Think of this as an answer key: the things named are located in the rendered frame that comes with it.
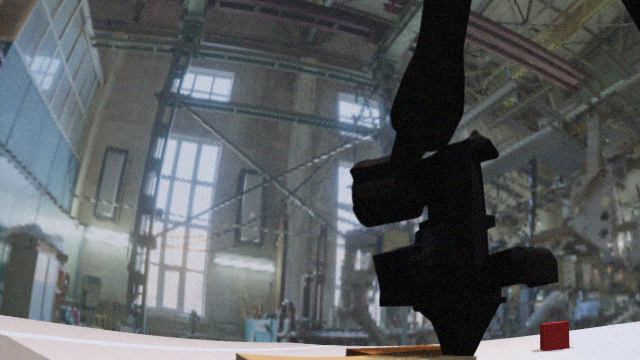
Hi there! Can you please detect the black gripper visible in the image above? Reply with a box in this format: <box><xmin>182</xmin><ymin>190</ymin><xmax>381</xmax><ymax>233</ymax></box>
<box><xmin>379</xmin><ymin>199</ymin><xmax>559</xmax><ymax>356</ymax></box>

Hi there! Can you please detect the red square block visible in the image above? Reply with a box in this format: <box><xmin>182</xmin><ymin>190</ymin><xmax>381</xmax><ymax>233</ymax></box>
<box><xmin>540</xmin><ymin>321</ymin><xmax>570</xmax><ymax>352</ymax></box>

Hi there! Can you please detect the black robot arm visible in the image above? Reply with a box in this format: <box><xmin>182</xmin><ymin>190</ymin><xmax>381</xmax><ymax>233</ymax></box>
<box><xmin>350</xmin><ymin>0</ymin><xmax>499</xmax><ymax>293</ymax></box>

